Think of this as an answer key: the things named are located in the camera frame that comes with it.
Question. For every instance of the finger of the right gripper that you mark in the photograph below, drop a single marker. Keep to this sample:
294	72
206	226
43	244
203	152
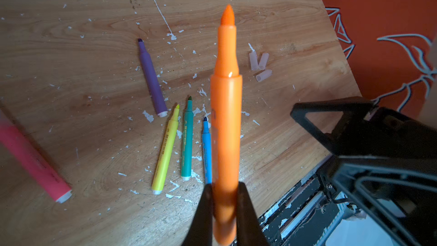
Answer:
399	194
333	123

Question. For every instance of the orange highlighter pen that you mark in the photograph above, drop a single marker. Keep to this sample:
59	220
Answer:
226	100

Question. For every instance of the clear pen cap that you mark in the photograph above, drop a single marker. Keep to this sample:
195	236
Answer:
264	75
253	61
263	61

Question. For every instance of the yellow highlighter pen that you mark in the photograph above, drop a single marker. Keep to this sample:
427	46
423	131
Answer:
165	152

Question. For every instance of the green highlighter pen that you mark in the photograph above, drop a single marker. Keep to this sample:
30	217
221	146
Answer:
186	161

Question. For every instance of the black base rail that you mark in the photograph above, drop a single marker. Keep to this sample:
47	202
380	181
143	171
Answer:
307	214

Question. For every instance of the pink highlighter pen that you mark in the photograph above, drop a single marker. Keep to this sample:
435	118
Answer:
32	161

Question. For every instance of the purple highlighter pen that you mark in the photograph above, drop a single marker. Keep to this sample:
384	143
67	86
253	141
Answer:
152	81

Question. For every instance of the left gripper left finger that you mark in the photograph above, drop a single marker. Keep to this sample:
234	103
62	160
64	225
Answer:
201	229

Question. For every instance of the blue highlighter pen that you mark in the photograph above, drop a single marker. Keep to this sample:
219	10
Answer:
207	151

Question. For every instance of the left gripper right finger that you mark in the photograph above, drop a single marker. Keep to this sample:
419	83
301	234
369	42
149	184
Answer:
249	232

